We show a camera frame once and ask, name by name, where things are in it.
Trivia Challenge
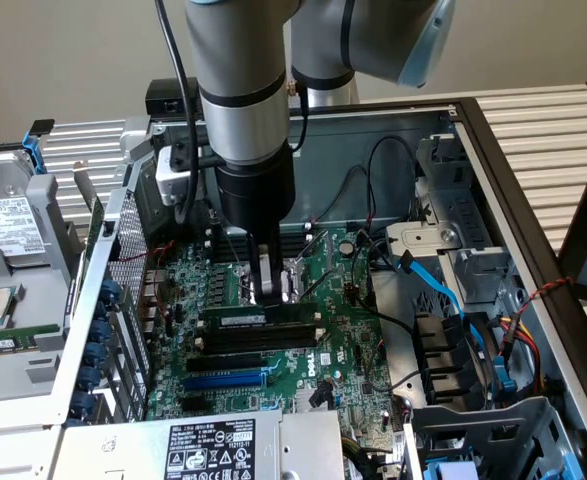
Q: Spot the silver power supply with label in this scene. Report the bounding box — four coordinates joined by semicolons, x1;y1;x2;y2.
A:
60;409;347;480

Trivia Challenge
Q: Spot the red black thin wire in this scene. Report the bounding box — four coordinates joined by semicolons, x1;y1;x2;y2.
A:
307;164;375;225

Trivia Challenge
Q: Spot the black fan duct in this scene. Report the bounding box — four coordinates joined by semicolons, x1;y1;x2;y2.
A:
412;312;499;406

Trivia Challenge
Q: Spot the blue card retention knob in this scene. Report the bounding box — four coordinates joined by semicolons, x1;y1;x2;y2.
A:
90;319;113;344
100;278;122;304
83;342;107;366
70;389;94;419
78;364;102;389

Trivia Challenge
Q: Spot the red black twisted wire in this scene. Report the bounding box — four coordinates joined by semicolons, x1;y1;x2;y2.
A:
520;276;575;314

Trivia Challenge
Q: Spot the thick black wire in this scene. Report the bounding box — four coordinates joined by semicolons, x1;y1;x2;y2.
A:
372;309;419;334

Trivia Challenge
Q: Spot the dark grey drive cage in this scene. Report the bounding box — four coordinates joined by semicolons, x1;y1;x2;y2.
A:
407;394;582;480

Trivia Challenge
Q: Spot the silver hard disk white label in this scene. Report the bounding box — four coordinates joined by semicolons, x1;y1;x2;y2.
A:
0;149;49;261

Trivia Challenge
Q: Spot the blue expansion slot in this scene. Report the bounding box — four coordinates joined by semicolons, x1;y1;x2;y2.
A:
182;372;267;394

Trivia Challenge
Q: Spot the CPU socket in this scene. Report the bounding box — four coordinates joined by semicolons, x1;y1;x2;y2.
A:
232;257;309;314

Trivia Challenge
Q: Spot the long black expansion slot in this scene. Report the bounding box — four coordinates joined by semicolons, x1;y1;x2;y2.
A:
185;349;264;374

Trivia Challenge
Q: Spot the green graphics card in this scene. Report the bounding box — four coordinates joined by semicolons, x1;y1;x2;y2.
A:
72;159;108;266

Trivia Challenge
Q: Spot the wrist camera on white mount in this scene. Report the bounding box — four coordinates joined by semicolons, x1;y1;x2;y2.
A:
155;142;224;207

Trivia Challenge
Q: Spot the black framed panel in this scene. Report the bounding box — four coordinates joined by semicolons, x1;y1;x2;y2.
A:
556;142;587;306

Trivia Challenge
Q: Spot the silver metal disk bay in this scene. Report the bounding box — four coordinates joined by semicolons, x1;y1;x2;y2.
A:
385;134;519;311

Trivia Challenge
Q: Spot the open PC case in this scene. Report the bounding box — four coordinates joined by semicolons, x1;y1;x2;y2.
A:
0;97;587;480

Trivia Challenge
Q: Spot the black box device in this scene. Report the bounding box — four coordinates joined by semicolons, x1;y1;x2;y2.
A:
145;78;200;117

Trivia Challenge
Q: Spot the green RAM stick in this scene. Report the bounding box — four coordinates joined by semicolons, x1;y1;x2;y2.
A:
201;301;320;329
0;323;60;357

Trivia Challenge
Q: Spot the red yellow orange wire bundle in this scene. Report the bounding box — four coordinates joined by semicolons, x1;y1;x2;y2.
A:
487;312;547;396

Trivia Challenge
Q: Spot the blue SATA wire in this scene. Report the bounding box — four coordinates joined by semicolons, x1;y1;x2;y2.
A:
395;249;484;361

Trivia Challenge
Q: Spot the grey parts rack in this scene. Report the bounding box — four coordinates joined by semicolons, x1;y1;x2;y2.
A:
0;172;82;406

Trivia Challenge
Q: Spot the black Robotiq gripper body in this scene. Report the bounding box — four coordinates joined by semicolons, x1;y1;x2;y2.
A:
216;142;297;246

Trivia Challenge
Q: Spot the blue disk carrier bracket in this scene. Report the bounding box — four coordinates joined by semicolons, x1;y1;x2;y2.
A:
0;127;49;176

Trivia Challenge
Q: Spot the black camera cable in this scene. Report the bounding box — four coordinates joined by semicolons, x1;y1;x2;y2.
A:
153;0;202;226

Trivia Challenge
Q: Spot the black looped wire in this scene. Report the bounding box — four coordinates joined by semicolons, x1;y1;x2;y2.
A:
365;135;420;224

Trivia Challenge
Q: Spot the thin black cable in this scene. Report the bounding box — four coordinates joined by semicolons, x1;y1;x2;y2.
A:
285;79;312;151

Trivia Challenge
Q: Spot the green Dell motherboard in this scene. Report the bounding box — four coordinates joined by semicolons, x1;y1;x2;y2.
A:
145;227;399;426

